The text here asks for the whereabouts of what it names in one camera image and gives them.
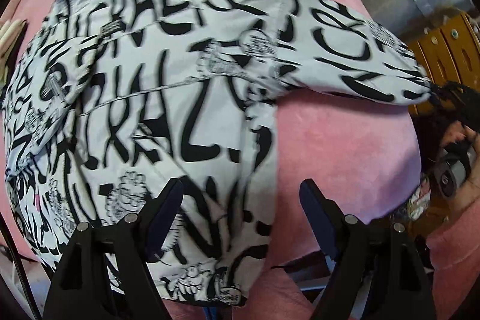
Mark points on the dark cloth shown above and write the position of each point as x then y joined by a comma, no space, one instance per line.
429,140

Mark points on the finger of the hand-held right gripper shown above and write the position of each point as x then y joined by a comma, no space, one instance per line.
455,98

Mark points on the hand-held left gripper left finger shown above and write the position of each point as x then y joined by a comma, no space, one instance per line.
165,217

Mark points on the yellow wooden drawer cabinet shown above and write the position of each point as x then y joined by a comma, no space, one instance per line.
450,50

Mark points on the person's right hand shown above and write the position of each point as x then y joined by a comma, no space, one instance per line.
475,140

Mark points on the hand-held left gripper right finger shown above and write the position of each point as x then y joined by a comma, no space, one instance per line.
318,222

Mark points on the white black printed jacket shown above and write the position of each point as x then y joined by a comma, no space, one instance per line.
157,87

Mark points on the pink bed sheet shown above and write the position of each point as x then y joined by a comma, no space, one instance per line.
337,140

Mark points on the person's pink clothing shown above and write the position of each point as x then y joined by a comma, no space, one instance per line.
455,245

